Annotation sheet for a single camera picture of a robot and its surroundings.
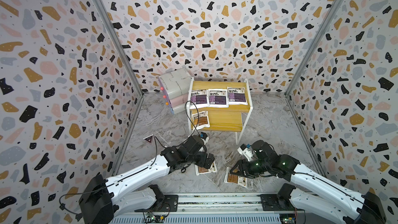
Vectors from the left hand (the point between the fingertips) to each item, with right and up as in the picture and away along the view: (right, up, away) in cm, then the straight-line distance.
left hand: (209, 156), depth 77 cm
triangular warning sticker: (-38, +5, +20) cm, 43 cm away
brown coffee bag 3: (+12, -12, +2) cm, 17 cm away
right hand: (+11, -6, -6) cm, 14 cm away
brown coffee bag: (-3, +17, +5) cm, 18 cm away
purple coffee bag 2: (+4, +29, -5) cm, 30 cm away
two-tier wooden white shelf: (+14, +18, +11) cm, 25 cm away
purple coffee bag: (-5, +29, -6) cm, 29 cm away
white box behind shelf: (-21, +38, +18) cm, 47 cm away
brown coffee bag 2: (-5, -9, +5) cm, 11 cm away
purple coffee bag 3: (+13, +30, -4) cm, 33 cm away
